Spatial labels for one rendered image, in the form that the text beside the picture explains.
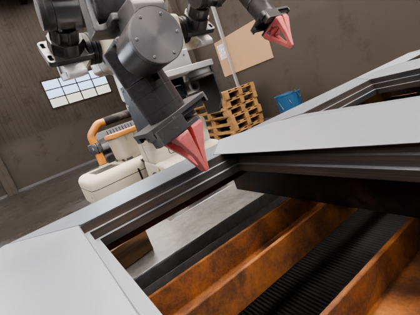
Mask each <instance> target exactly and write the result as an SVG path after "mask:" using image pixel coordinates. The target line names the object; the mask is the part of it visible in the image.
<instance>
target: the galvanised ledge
mask: <svg viewBox="0 0 420 315"><path fill-rule="evenodd" d="M279 197H280V196H276V195H272V194H264V193H260V192H252V191H245V190H240V189H237V188H236V185H235V183H234V184H232V185H230V186H229V187H227V188H226V189H223V190H222V191H220V192H219V193H217V194H215V195H214V196H212V197H210V198H209V199H207V200H205V201H203V202H202V203H200V204H198V205H197V206H195V207H193V208H192V209H190V210H188V211H187V212H185V213H184V214H182V215H180V216H178V217H177V218H175V219H173V220H172V221H168V220H167V219H165V220H163V221H161V222H159V223H157V224H156V225H154V226H153V227H150V228H149V229H147V230H146V232H147V235H148V237H149V240H150V242H151V244H152V246H153V249H152V250H150V251H149V252H148V253H146V254H145V255H144V256H143V257H141V258H140V259H138V260H137V261H136V262H134V263H133V264H132V265H130V266H129V267H128V268H126V269H125V270H126V271H127V273H128V274H129V275H130V276H131V277H132V278H133V280H134V281H135V282H136V284H137V285H138V286H139V287H140V288H141V289H142V290H143V289H145V288H146V287H148V286H149V285H151V284H152V283H154V282H155V281H157V280H158V279H159V278H161V277H163V276H164V275H165V274H167V273H168V272H170V271H172V270H173V269H174V268H176V267H177V266H179V265H180V264H182V263H183V262H184V261H186V260H188V259H189V258H190V257H192V256H193V255H195V254H196V253H198V252H199V251H201V250H202V249H204V248H205V247H206V246H208V245H210V244H211V243H213V242H214V241H215V240H217V239H219V238H220V237H221V236H223V235H224V234H226V233H227V232H229V231H230V230H232V229H233V228H235V227H236V226H237V225H239V224H241V223H242V222H243V221H245V220H246V219H248V218H250V217H251V216H252V215H253V214H255V213H257V212H258V211H260V210H261V209H262V208H264V207H266V206H267V205H268V204H270V203H271V202H273V201H274V200H276V199H277V198H279Z"/></svg>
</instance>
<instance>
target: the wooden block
mask: <svg viewBox="0 0 420 315"><path fill-rule="evenodd" d="M152 249H153V246H152V244H151V242H150V240H149V237H148V235H147V232H146V231H144V232H142V233H140V234H138V235H137V236H135V237H133V238H131V239H130V240H128V241H126V242H124V243H123V244H121V245H119V246H118V247H115V248H114V249H112V250H110V252H111V253H112V255H113V256H114V257H115V258H116V259H117V260H118V262H119V263H120V264H121V266H122V267H123V268H124V269H126V268H128V267H129V266H130V265H132V264H133V263H135V262H136V261H137V260H138V259H140V258H141V257H143V256H144V255H145V254H146V253H148V252H149V251H150V250H152Z"/></svg>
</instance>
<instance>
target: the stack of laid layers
mask: <svg viewBox="0 0 420 315"><path fill-rule="evenodd" d="M418 86H420V68H419V69H414V70H411V71H406V72H400V73H397V74H392V75H389V76H384V77H379V78H376V79H370V80H369V81H367V82H365V83H363V84H361V85H359V86H357V87H355V88H353V89H351V90H349V91H347V92H345V93H343V94H341V95H339V96H337V97H335V98H333V99H331V100H329V101H327V102H325V103H323V104H321V105H319V106H317V107H315V108H313V109H311V110H309V111H307V112H305V113H303V114H300V115H297V116H294V117H290V118H288V119H292V118H300V117H304V116H312V115H316V114H323V113H330V112H334V111H342V110H346V109H353V108H360V107H364V106H372V105H376V104H383V103H390V102H394V101H402V100H406V99H413V98H420V96H414V97H407V98H402V99H395V100H390V101H383V102H375V103H371V104H363V105H358V104H360V103H362V102H363V101H365V100H367V99H369V98H371V97H373V96H374V95H376V94H380V93H386V92H391V91H397V90H401V89H407V88H414V87H418ZM357 105H358V106H357ZM207 163H208V166H209V169H208V170H207V171H201V170H200V169H198V168H197V167H196V168H194V169H192V170H190V171H188V172H186V173H184V174H182V175H180V176H178V177H176V178H174V179H172V180H170V181H168V182H166V183H164V184H162V185H160V186H158V187H156V188H154V189H152V190H150V191H148V192H146V193H144V194H142V195H140V196H138V197H136V198H134V199H132V200H130V201H128V202H126V203H124V204H122V205H121V206H119V207H117V208H115V209H113V210H111V211H109V212H107V213H105V214H103V215H101V216H99V217H97V218H95V219H93V220H91V221H89V222H87V223H85V224H83V225H80V226H79V227H80V228H81V229H82V231H83V232H84V234H85V235H86V237H87V238H88V239H89V241H90V242H91V244H92V245H93V247H94V248H95V250H96V251H97V253H98V254H99V255H100V257H101V258H102V260H103V261H104V263H105V264H106V266H107V267H108V268H109V270H110V271H111V273H112V275H113V276H114V277H115V279H116V280H117V282H118V283H119V285H120V286H121V287H122V289H123V290H124V292H125V293H126V295H127V296H128V298H129V299H130V300H131V302H132V303H133V305H134V307H135V308H136V309H137V311H138V312H139V314H140V315H162V314H161V313H160V311H159V310H158V309H157V307H156V306H155V305H154V304H153V303H152V302H151V300H150V299H149V298H148V297H147V296H146V295H145V293H144V292H143V291H142V289H141V288H140V287H139V286H138V285H137V284H136V282H135V281H134V280H133V278H132V277H131V276H130V275H129V274H128V272H127V271H126V270H125V269H124V268H123V267H122V266H121V264H120V263H119V262H118V260H117V259H116V258H115V257H114V256H113V254H112V253H111V252H110V251H109V249H108V248H107V247H106V246H107V245H108V244H110V243H112V242H114V241H115V240H117V239H119V238H121V237H123V236H125V235H126V234H128V233H130V232H131V231H133V230H135V229H137V228H139V227H141V226H142V225H144V224H146V223H148V222H149V221H151V220H153V219H155V218H157V217H158V216H160V215H162V214H164V213H166V212H167V211H169V210H171V209H172V208H175V207H176V206H178V205H180V204H182V203H183V202H185V201H187V200H188V199H191V198H192V197H194V196H196V195H198V194H199V193H201V192H203V191H205V190H207V189H208V188H210V187H212V186H214V185H215V184H217V183H219V182H221V181H223V180H224V179H226V178H228V177H229V176H232V175H233V174H235V173H237V172H239V171H257V172H267V173H286V174H304V175H314V176H332V177H342V178H361V179H379V180H388V181H407V182H417V183H420V144H398V145H387V146H366V147H344V148H333V149H312V150H300V151H278V152H255V153H243V154H222V155H220V156H218V157H215V158H214V159H212V160H210V161H208V162H207Z"/></svg>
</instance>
